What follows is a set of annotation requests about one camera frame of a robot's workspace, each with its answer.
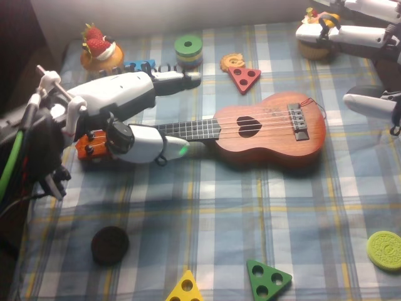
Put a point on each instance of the black sandwich cookie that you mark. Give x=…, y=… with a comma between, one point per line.
x=109, y=246

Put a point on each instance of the red triangle block with holes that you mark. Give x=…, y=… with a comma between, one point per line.
x=242, y=82

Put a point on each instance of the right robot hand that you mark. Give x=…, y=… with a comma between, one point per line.
x=360, y=36

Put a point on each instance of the green triangle block with holes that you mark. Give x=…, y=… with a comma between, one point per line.
x=266, y=282

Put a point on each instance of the strawberry cream cake toy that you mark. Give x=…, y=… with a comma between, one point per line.
x=100, y=56

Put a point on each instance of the tan biscuit toy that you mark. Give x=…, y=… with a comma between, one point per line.
x=232, y=60

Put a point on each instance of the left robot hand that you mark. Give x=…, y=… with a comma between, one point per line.
x=116, y=91

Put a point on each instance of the yellow triangle block with holes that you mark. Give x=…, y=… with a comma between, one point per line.
x=185, y=290

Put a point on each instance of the blue block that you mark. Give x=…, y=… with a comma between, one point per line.
x=138, y=65

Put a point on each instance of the blue plaid tablecloth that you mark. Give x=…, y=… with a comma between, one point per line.
x=219, y=213

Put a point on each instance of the cupcake with fruit topping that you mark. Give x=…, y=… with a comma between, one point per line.
x=313, y=50

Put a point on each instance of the green sandwich cookie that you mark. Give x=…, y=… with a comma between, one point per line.
x=385, y=251

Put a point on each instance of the brown wooden ukulele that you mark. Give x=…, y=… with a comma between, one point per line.
x=269, y=138

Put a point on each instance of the stack of coloured rings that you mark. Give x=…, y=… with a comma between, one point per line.
x=188, y=51

